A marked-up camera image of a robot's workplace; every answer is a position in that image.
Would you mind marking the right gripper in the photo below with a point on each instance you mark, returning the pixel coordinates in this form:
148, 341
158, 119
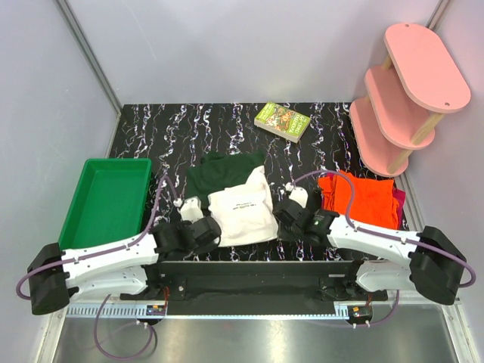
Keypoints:
283, 234

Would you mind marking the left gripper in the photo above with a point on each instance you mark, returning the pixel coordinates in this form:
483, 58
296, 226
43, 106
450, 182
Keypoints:
209, 246

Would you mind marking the white and green t-shirt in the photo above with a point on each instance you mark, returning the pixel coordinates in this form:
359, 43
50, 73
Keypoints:
234, 190

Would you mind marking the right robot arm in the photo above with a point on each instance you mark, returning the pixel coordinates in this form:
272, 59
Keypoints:
425, 261

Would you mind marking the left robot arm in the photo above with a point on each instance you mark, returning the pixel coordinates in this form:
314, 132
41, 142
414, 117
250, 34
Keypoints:
54, 276

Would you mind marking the orange folded t-shirt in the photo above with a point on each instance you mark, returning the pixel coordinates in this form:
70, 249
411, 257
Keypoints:
372, 203

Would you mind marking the green paperback book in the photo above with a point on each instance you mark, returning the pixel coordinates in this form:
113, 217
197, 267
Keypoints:
282, 121

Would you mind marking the green plastic tray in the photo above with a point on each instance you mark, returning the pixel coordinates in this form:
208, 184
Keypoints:
108, 203

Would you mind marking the magenta folded t-shirt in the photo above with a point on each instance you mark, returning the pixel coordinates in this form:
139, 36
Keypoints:
398, 202

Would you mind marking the pink three-tier shelf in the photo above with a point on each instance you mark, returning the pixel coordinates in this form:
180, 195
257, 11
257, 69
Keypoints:
407, 96

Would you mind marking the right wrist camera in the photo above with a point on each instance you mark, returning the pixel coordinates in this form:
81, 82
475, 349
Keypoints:
297, 194

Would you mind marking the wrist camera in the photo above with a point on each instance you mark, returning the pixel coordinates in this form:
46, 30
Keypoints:
189, 209
297, 194

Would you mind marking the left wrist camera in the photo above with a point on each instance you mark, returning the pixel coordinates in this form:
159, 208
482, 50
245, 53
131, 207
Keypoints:
189, 209

